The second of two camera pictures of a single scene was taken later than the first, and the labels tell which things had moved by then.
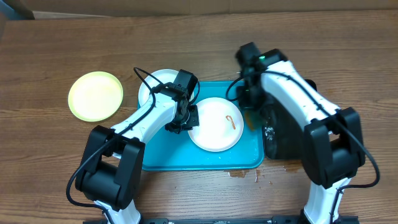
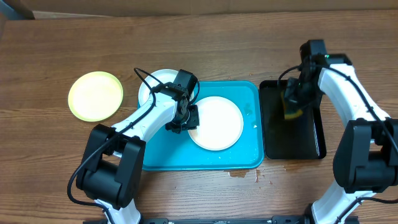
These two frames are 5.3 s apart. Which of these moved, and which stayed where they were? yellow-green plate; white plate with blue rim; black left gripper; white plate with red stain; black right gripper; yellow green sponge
Moved: black right gripper; yellow green sponge
Stayed: white plate with blue rim; black left gripper; white plate with red stain; yellow-green plate
